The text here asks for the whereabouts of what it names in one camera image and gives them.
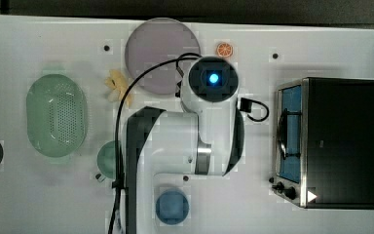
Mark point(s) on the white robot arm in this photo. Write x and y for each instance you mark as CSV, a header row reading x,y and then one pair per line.
x,y
205,138

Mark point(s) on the black toaster oven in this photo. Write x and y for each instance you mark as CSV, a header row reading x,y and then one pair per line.
x,y
335,136

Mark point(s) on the orange slice toy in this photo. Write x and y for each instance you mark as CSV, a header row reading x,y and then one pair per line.
x,y
224,50

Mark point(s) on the yellow banana peel toy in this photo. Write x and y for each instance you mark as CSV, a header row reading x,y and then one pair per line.
x,y
118,85

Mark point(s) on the purple oval plate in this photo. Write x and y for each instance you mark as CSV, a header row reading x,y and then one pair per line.
x,y
155,41

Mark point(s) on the green mug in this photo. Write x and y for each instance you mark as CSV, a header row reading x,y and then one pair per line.
x,y
106,161

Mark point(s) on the blue cup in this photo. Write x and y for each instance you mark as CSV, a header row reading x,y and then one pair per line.
x,y
172,207

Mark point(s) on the green colander basket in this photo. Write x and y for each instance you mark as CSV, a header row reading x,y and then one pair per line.
x,y
57,117

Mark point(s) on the black oven door handle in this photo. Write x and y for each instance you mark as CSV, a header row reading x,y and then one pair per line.
x,y
282,133

